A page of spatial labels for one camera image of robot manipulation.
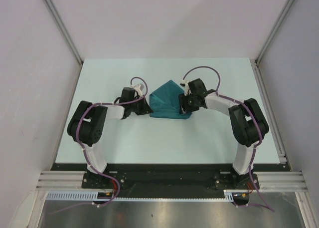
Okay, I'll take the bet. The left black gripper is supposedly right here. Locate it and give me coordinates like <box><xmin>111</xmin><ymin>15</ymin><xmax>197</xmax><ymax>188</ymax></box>
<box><xmin>129</xmin><ymin>95</ymin><xmax>153</xmax><ymax>116</ymax></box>

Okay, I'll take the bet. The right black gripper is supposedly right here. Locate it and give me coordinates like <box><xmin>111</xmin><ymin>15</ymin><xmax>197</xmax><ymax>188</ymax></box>
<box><xmin>178</xmin><ymin>92</ymin><xmax>200</xmax><ymax>114</ymax></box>

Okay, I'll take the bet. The teal cloth napkin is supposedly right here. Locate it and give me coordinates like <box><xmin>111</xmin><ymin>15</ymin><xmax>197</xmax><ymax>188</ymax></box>
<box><xmin>149</xmin><ymin>80</ymin><xmax>192</xmax><ymax>120</ymax></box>

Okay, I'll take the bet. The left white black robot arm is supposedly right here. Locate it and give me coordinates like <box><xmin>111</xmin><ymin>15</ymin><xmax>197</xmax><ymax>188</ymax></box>
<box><xmin>67</xmin><ymin>84</ymin><xmax>153</xmax><ymax>188</ymax></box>

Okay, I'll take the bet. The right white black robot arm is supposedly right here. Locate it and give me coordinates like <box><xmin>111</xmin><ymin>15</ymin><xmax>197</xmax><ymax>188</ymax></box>
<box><xmin>178</xmin><ymin>79</ymin><xmax>269</xmax><ymax>189</ymax></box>

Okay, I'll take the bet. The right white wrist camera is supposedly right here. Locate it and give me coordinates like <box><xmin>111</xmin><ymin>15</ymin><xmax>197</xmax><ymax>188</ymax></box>
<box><xmin>180</xmin><ymin>80</ymin><xmax>191</xmax><ymax>96</ymax></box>

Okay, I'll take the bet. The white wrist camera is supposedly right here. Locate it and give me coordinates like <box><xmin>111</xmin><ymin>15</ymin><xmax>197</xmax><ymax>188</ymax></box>
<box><xmin>130</xmin><ymin>83</ymin><xmax>145</xmax><ymax>97</ymax></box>
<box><xmin>180</xmin><ymin>80</ymin><xmax>191</xmax><ymax>96</ymax></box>

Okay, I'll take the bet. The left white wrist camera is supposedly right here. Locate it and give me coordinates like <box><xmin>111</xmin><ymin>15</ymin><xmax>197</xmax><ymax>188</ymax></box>
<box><xmin>130</xmin><ymin>83</ymin><xmax>145</xmax><ymax>97</ymax></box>

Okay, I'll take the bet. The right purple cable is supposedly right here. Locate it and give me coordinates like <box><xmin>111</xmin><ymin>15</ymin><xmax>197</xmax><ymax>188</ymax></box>
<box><xmin>183</xmin><ymin>66</ymin><xmax>276</xmax><ymax>213</ymax></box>

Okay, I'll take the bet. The purple cable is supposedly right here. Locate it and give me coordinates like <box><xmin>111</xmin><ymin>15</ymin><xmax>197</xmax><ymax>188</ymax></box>
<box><xmin>48</xmin><ymin>76</ymin><xmax>148</xmax><ymax>215</ymax></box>
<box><xmin>183</xmin><ymin>66</ymin><xmax>276</xmax><ymax>213</ymax></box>

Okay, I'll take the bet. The right aluminium corner post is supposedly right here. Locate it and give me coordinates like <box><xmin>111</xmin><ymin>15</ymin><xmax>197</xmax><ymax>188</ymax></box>
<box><xmin>256</xmin><ymin>0</ymin><xmax>304</xmax><ymax>64</ymax></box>

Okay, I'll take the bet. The aluminium corner post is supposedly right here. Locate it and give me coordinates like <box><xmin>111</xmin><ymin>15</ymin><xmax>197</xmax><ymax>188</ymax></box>
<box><xmin>43</xmin><ymin>0</ymin><xmax>84</xmax><ymax>67</ymax></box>
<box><xmin>256</xmin><ymin>0</ymin><xmax>304</xmax><ymax>64</ymax></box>

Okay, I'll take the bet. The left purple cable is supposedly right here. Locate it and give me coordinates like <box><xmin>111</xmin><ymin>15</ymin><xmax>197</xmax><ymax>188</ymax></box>
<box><xmin>48</xmin><ymin>76</ymin><xmax>148</xmax><ymax>215</ymax></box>

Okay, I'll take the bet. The white slotted cable duct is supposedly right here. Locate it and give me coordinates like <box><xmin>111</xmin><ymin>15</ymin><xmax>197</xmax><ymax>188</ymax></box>
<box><xmin>45</xmin><ymin>191</ymin><xmax>248</xmax><ymax>203</ymax></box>

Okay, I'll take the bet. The left aluminium corner post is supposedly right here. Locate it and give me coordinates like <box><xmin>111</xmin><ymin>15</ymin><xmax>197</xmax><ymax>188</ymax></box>
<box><xmin>43</xmin><ymin>0</ymin><xmax>84</xmax><ymax>67</ymax></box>

